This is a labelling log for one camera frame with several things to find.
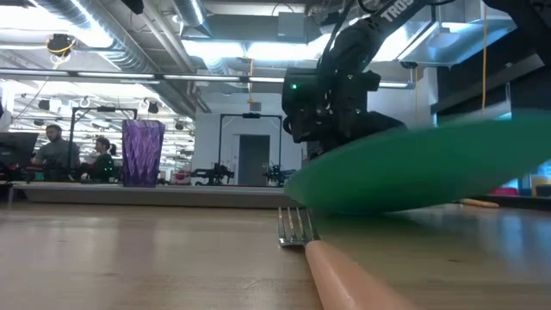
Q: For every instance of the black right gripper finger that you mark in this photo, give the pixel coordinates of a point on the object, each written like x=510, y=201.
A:
x=374, y=122

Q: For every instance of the green plate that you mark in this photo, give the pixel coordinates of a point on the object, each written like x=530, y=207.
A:
x=430, y=172

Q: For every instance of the purple faceted plastic cup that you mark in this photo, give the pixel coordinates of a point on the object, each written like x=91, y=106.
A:
x=143, y=155

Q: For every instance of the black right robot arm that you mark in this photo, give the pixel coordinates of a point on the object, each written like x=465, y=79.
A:
x=400, y=13

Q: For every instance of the grey plastic tray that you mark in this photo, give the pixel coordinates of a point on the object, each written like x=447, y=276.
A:
x=172, y=198

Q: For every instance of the long linear ceiling light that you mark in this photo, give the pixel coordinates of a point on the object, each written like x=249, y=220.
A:
x=202, y=78

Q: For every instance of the black background robot arms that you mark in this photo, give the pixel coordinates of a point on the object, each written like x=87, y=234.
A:
x=277, y=175
x=215, y=174

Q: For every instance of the red bin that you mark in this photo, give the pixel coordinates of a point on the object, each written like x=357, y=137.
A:
x=504, y=192

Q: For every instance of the person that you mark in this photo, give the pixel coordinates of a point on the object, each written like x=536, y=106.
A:
x=103, y=163
x=56, y=153

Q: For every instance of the yellow box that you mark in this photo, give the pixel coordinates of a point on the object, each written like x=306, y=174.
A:
x=541, y=183

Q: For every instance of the black monitor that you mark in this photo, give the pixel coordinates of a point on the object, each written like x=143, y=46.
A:
x=17, y=148

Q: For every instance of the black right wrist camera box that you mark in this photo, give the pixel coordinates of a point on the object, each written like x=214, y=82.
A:
x=301, y=107

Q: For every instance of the large silver spiral duct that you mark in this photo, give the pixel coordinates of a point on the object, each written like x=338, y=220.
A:
x=129, y=60

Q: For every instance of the small silver spiral duct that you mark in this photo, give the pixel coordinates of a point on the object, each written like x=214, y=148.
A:
x=191, y=13

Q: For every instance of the black dome security camera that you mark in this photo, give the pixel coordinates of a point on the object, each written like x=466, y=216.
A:
x=409, y=65

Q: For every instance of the grey wall vent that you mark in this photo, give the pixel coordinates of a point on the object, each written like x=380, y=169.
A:
x=255, y=106

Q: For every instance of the black gantry frame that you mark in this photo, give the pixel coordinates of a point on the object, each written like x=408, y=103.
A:
x=251, y=115
x=70, y=142

